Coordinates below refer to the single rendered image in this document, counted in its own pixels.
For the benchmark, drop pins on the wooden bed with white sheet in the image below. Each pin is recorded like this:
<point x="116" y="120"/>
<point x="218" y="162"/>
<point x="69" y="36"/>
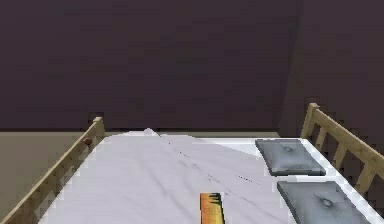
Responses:
<point x="140" y="180"/>

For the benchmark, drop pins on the orange book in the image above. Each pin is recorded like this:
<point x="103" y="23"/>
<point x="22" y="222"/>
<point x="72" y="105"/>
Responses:
<point x="212" y="210"/>

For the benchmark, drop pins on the grey pillow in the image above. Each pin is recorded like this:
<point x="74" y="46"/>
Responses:
<point x="321" y="204"/>
<point x="289" y="157"/>

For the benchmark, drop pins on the small brown ball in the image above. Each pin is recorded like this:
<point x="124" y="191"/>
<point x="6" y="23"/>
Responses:
<point x="87" y="141"/>

